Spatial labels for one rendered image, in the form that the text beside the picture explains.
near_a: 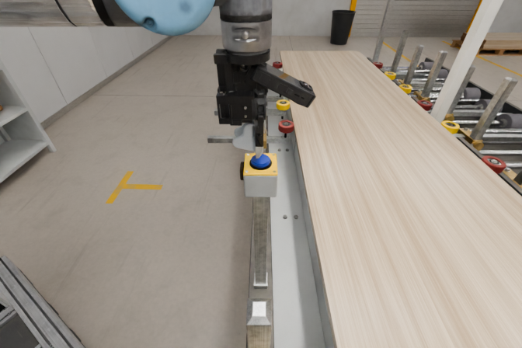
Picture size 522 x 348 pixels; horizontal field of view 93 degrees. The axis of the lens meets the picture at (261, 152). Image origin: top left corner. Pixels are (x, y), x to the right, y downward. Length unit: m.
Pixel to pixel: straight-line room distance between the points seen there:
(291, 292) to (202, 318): 0.77
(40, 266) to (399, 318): 2.06
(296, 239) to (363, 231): 0.36
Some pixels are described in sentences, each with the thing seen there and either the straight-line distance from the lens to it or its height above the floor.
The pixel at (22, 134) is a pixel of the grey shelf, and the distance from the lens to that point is 3.47.
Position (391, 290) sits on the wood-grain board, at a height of 0.90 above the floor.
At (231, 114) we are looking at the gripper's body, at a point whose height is 1.35.
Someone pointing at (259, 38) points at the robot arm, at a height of 1.47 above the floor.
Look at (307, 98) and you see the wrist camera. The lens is 0.43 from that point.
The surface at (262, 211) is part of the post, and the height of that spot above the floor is 1.08.
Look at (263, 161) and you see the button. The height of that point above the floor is 1.23.
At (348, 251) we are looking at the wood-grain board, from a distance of 0.80.
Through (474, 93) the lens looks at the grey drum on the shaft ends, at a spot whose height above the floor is 0.83.
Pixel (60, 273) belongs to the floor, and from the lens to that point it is 2.16.
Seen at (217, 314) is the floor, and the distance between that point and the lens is 1.67.
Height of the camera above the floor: 1.55
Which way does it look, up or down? 37 degrees down
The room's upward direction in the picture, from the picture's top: straight up
